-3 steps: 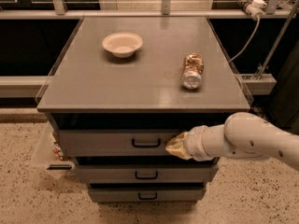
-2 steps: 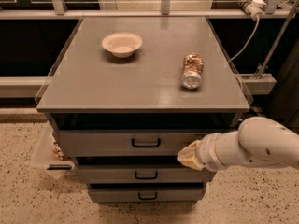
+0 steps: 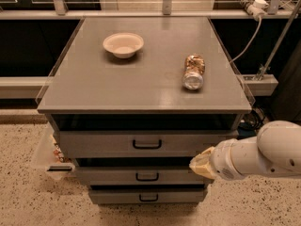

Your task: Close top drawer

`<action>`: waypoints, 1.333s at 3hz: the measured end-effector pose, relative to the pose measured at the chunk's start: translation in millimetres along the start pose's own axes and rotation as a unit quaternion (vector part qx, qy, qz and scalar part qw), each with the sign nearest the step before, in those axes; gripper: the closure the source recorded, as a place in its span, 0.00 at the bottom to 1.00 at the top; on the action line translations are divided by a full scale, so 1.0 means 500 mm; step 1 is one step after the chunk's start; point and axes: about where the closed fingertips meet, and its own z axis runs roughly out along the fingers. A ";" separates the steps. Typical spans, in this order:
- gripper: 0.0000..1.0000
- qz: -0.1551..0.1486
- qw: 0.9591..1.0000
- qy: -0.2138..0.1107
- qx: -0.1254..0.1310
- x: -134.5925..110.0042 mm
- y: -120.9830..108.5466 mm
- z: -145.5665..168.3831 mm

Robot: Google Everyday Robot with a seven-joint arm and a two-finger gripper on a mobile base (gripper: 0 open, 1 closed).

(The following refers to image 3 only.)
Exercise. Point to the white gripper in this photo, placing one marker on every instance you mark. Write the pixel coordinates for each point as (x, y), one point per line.
(223, 162)

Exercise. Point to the grey top drawer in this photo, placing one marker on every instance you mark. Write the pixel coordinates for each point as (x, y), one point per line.
(150, 143)

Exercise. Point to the grey drawer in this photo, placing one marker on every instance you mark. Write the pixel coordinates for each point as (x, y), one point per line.
(147, 194)
(150, 143)
(130, 171)

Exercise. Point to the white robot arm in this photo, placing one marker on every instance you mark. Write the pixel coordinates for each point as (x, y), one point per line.
(274, 152)

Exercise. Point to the grey drawer cabinet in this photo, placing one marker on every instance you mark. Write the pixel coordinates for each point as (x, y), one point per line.
(93, 90)

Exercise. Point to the grey middle drawer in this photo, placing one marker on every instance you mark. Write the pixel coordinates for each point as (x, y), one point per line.
(130, 171)

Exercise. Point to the grey bottom drawer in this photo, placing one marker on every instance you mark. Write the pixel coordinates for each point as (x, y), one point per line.
(147, 194)

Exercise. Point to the blue box on floor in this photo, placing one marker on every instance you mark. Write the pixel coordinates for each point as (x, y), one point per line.
(243, 133)

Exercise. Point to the clear jar of nuts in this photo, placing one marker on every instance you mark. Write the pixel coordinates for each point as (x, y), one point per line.
(194, 68)

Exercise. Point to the white paper bowl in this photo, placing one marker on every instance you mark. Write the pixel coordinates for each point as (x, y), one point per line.
(123, 45)

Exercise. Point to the snack packets in bin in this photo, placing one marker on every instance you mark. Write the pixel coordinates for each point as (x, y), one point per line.
(57, 151)

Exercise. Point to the clear plastic side bin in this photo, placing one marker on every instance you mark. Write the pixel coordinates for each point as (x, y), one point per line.
(44, 160)

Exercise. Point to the white power strip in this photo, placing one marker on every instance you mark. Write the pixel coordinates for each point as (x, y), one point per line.
(255, 8)

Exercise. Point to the metal frame rail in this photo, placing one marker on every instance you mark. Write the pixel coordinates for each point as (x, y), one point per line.
(80, 14)

